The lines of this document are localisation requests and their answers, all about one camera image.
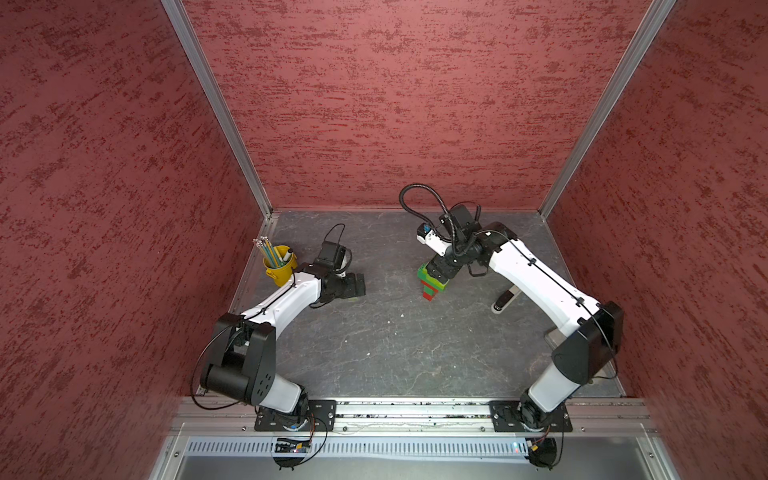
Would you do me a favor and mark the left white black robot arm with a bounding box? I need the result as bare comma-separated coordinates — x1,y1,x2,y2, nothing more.
192,240,366,422

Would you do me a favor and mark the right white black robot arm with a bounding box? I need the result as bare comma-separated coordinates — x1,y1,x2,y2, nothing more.
416,204,623,431

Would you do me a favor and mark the yellow pencil cup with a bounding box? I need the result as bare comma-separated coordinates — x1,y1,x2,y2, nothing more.
263,245,298,287

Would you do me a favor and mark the grey eraser block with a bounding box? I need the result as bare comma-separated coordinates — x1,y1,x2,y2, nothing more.
544,329,567,350

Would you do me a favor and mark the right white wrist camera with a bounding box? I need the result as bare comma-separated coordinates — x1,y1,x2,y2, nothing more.
416,223,451,257

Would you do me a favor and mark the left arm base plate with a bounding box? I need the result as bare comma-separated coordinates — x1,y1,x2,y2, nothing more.
254,399,338,433

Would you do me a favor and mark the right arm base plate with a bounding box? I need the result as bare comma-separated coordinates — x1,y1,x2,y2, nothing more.
488,400,573,434

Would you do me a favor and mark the aluminium rail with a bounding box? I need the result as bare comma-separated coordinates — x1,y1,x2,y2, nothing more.
170,397,659,438

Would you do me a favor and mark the white perforated cable duct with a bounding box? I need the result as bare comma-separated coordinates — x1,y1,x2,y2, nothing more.
184,436,528,462

